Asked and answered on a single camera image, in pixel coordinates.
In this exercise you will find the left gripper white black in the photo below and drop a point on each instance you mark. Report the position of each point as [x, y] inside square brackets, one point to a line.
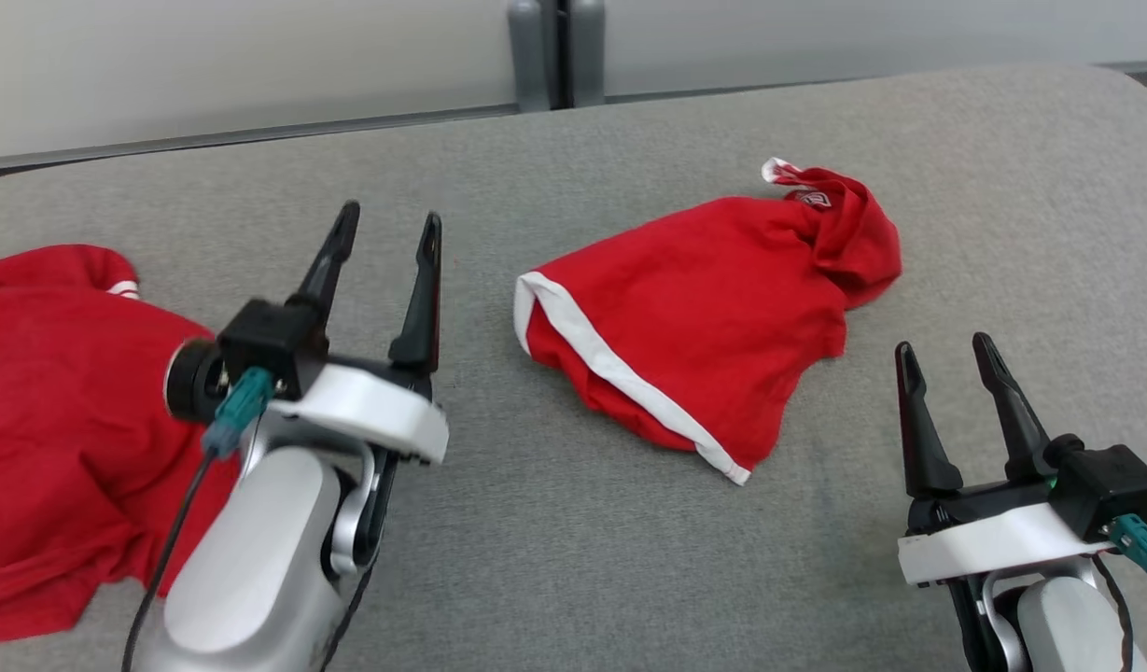
[377, 411]

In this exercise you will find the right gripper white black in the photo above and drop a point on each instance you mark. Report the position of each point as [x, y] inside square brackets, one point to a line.
[993, 546]

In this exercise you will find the red garment broad white trim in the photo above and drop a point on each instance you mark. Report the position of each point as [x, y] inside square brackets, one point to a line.
[704, 308]

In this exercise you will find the large red striped-cuff garment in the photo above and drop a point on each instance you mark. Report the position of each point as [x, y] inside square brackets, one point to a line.
[60, 420]

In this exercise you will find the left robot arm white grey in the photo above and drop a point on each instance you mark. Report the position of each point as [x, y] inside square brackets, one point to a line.
[256, 560]

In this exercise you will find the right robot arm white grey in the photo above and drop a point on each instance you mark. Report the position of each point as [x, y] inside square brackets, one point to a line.
[1058, 625]

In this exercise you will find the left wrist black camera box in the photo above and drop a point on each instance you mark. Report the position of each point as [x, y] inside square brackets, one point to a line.
[274, 345]

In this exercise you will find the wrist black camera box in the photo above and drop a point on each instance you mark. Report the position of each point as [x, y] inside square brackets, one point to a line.
[1110, 485]
[274, 345]

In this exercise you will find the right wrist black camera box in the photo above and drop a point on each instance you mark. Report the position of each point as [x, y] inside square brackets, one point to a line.
[1110, 485]

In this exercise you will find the grey upright partition post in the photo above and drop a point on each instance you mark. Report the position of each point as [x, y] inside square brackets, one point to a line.
[536, 56]

